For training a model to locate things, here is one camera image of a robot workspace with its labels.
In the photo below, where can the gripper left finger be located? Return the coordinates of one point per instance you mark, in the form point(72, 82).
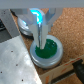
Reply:
point(36, 25)

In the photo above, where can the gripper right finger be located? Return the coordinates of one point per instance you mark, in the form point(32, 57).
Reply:
point(44, 26)

